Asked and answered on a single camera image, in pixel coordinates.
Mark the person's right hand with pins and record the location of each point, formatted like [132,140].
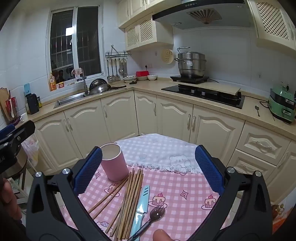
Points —
[162,236]

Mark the dark colander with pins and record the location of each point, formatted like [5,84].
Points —
[98,83]

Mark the orange bottle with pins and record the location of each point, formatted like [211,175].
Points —
[52,83]

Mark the cream lower kitchen cabinets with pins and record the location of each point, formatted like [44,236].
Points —
[120,115]

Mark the cream lattice upper cabinet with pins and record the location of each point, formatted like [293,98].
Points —
[272,20]

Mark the beige board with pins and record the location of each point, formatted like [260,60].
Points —
[222,89]

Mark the blue wall card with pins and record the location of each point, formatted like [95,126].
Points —
[26,88]

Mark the pink cup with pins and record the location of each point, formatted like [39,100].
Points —
[115,166]

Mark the pink checkered cake-print tablecloth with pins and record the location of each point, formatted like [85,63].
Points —
[180,185]

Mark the bundle of wooden chopsticks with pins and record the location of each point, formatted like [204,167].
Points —
[131,197]

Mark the white bowl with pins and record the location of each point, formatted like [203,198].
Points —
[152,77]

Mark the wall utensil rack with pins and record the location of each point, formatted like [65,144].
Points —
[118,54]

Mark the small red box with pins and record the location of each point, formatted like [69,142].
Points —
[61,85]

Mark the red utensil holder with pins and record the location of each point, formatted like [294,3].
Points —
[11,107]

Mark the cream lattice upper cabinets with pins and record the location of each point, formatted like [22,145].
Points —
[143,34]

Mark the kitchen window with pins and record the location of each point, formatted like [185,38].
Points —
[87,39]

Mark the white fringed bear towel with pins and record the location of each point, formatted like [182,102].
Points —
[157,150]

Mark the small dark bottle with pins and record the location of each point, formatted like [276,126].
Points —
[39,103]

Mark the black induction cooker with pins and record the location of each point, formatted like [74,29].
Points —
[189,80]

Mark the pink cloth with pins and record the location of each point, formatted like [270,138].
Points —
[77,72]

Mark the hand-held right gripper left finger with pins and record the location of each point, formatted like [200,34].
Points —
[89,172]

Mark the wooden stool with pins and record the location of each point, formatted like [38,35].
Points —
[22,162]

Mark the steel sink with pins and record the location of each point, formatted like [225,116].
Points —
[69,98]

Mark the stack of white dishes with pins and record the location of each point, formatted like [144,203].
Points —
[129,78]

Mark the orange printed bag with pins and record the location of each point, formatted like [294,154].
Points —
[277,215]

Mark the black gas stove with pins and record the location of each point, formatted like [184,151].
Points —
[208,98]

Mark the metal wok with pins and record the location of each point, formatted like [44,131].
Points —
[101,90]

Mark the metal spoon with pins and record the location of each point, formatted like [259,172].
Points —
[257,108]

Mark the metal faucet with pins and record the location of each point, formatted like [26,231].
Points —
[84,84]

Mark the plastic bag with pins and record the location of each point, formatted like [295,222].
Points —
[31,150]

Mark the hanging metal kitchen utensil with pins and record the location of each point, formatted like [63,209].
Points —
[109,77]
[124,73]
[120,69]
[117,76]
[112,76]

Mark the wooden cutting board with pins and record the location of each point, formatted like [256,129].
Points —
[3,99]

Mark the green electric cooker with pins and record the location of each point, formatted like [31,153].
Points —
[282,104]

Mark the round cream steamer mat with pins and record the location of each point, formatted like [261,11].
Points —
[167,56]

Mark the steel steamer pot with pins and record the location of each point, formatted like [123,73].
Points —
[190,64]

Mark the white mug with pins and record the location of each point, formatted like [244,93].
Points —
[23,117]

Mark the black kettle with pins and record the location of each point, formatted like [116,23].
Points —
[32,105]

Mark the person's left hand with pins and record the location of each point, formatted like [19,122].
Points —
[8,199]

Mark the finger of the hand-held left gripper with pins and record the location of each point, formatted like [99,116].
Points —
[7,131]
[24,131]

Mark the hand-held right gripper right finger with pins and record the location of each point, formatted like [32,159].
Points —
[209,172]

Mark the range hood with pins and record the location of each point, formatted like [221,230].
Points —
[208,14]

